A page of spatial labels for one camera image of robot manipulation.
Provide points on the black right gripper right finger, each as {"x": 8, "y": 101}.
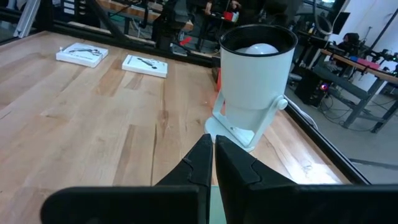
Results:
{"x": 311, "y": 205}

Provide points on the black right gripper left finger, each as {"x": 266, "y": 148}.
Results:
{"x": 124, "y": 205}

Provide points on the white printed booklet box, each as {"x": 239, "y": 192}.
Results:
{"x": 82, "y": 55}
{"x": 144, "y": 66}

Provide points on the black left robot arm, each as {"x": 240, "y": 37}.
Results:
{"x": 171, "y": 39}

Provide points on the green translucent plastic bin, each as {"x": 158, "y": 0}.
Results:
{"x": 216, "y": 208}

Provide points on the red clip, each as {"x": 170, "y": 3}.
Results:
{"x": 186, "y": 41}

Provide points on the wooden background table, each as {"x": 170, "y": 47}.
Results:
{"x": 133, "y": 11}

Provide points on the red box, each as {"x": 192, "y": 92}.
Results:
{"x": 229, "y": 16}

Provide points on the red plastic basket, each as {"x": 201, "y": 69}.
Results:
{"x": 219, "y": 79}

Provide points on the black computer tower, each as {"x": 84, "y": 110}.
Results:
{"x": 311, "y": 88}

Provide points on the wooden desk with grey legs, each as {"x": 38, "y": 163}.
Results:
{"x": 357, "y": 67}

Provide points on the silver aluminium extrusion piece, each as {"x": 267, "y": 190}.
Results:
{"x": 28, "y": 17}

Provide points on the black wall monitor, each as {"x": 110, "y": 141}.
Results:
{"x": 341, "y": 22}

